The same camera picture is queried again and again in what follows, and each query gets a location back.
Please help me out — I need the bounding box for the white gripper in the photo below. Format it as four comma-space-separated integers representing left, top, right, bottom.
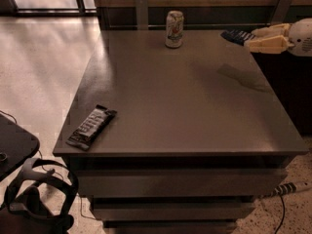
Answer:
244, 19, 312, 57

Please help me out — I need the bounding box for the dark rxbar chocolate wrapper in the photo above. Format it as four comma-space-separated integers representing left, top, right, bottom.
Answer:
66, 104, 117, 151

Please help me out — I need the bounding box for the white soda can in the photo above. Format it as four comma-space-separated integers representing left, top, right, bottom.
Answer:
165, 11, 184, 49

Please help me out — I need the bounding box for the grey drawer cabinet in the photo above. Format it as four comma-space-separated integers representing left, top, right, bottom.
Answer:
54, 30, 306, 234

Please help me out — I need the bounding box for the black side table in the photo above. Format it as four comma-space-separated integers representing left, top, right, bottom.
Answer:
0, 115, 40, 181

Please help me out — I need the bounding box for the right metal wall bracket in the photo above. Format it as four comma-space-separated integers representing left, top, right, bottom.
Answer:
269, 0, 293, 25

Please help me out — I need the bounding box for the metal wall bracket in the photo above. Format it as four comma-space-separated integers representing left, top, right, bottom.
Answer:
135, 0, 148, 30
269, 0, 293, 25

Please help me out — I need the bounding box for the left metal wall bracket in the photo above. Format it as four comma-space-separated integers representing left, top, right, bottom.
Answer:
135, 0, 148, 30

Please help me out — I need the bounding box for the striped cable on floor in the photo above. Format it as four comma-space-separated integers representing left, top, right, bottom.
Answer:
259, 180, 312, 234

